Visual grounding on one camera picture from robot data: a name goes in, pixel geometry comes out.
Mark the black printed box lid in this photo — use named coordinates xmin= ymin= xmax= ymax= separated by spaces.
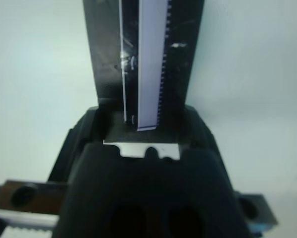
xmin=83 ymin=0 xmax=204 ymax=144

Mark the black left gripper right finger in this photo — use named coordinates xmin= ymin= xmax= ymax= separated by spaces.
xmin=182 ymin=105 xmax=230 ymax=184

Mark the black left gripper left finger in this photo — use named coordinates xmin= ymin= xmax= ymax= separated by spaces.
xmin=48 ymin=106 xmax=107 ymax=181

